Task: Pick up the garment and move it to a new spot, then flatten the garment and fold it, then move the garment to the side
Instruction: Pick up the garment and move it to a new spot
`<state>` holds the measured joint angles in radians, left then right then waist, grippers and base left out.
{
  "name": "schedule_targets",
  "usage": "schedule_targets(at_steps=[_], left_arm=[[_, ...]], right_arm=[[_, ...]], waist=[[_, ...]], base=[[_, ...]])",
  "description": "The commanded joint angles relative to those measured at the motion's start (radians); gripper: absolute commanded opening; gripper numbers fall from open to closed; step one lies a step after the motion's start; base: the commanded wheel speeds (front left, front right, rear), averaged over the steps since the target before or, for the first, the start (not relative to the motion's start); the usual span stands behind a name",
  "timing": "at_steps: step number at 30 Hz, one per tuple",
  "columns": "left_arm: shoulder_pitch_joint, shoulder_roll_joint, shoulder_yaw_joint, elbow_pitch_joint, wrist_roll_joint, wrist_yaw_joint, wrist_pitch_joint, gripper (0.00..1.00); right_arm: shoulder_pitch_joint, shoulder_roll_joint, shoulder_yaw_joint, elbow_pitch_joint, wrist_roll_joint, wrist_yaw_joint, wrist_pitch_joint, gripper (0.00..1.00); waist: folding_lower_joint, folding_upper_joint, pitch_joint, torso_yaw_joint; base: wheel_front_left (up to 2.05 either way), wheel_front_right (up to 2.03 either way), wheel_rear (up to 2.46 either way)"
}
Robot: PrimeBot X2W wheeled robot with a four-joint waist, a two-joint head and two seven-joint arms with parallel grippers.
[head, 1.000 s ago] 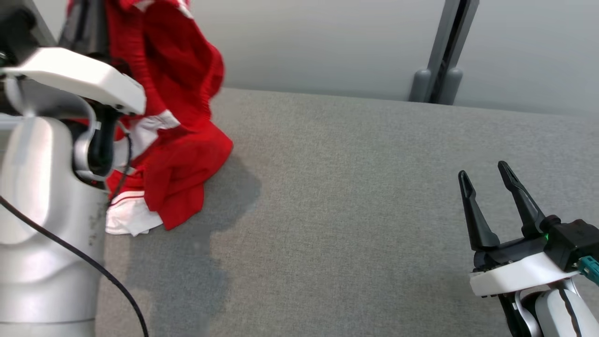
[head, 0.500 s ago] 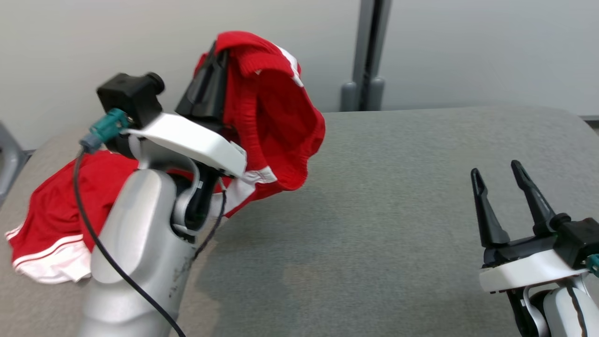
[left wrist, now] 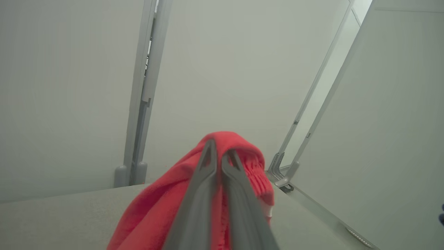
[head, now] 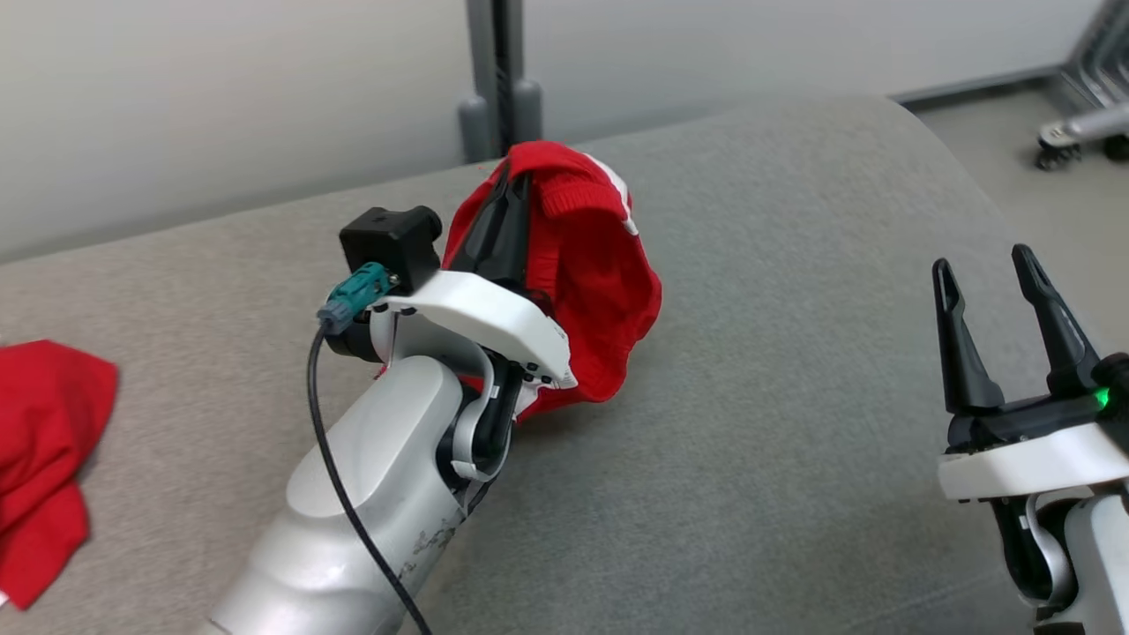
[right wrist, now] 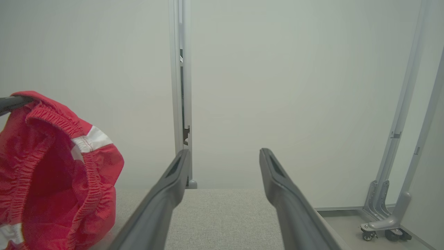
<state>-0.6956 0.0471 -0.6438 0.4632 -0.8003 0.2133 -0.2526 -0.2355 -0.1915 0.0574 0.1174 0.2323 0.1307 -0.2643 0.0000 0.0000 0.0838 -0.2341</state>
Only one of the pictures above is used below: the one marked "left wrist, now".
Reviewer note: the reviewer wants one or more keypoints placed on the red shorts with white trim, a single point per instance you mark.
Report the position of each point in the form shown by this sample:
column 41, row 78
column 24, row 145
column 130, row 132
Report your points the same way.
column 152, row 211

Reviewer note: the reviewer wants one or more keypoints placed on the grey partition corner frame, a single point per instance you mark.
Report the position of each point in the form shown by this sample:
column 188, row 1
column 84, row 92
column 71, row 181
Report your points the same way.
column 276, row 165

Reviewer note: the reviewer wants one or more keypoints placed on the grey fabric sofa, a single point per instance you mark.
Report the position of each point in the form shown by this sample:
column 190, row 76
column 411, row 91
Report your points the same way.
column 62, row 222

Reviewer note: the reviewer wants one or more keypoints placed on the grey partition post with feet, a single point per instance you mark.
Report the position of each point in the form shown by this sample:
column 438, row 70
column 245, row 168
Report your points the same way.
column 133, row 146

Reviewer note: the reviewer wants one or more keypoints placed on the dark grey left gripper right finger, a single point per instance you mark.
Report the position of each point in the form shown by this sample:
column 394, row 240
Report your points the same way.
column 246, row 225

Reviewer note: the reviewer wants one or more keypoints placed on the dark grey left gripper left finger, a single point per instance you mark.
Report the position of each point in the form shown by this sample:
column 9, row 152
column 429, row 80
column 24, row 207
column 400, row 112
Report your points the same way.
column 197, row 222

